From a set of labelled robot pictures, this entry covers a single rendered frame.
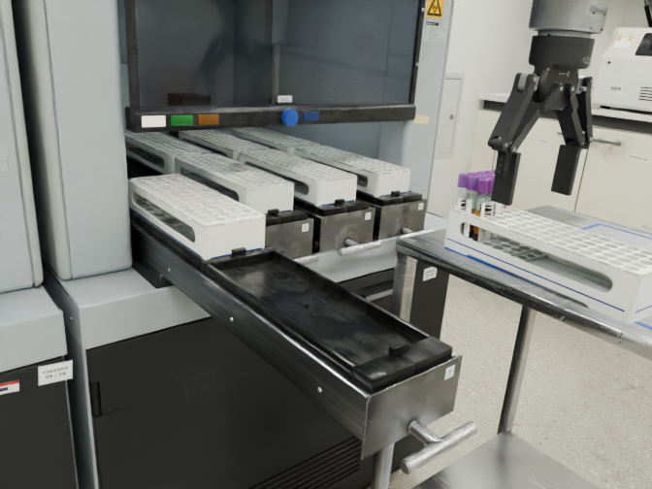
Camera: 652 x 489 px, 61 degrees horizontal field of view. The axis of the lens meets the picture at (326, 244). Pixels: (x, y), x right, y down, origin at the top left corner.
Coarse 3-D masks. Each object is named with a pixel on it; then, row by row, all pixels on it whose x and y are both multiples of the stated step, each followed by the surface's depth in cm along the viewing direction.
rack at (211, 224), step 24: (144, 192) 90; (168, 192) 91; (192, 192) 92; (216, 192) 91; (144, 216) 92; (168, 216) 90; (192, 216) 78; (216, 216) 79; (240, 216) 81; (264, 216) 81; (192, 240) 86; (216, 240) 77; (240, 240) 79; (264, 240) 82
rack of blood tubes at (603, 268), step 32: (448, 224) 86; (480, 224) 80; (512, 224) 79; (544, 224) 80; (480, 256) 81; (512, 256) 77; (544, 256) 83; (576, 256) 69; (608, 256) 69; (640, 256) 70; (576, 288) 69; (608, 288) 73; (640, 288) 64
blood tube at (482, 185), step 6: (480, 180) 80; (486, 180) 79; (480, 186) 80; (486, 186) 80; (480, 192) 80; (486, 192) 80; (480, 198) 80; (480, 204) 81; (480, 210) 81; (480, 216) 81; (474, 228) 82; (480, 228) 82; (474, 234) 82; (480, 234) 82; (474, 240) 82; (480, 240) 82
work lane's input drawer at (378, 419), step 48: (144, 240) 89; (192, 288) 77; (240, 288) 68; (288, 288) 73; (336, 288) 71; (240, 336) 68; (288, 336) 60; (336, 336) 61; (384, 336) 62; (432, 336) 60; (336, 384) 54; (384, 384) 52; (432, 384) 56; (384, 432) 54; (432, 432) 55
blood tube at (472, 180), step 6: (468, 180) 82; (474, 180) 81; (468, 186) 82; (474, 186) 81; (468, 192) 82; (474, 192) 82; (468, 198) 82; (474, 198) 82; (468, 204) 82; (474, 204) 82; (468, 210) 83; (468, 228) 83; (468, 234) 84
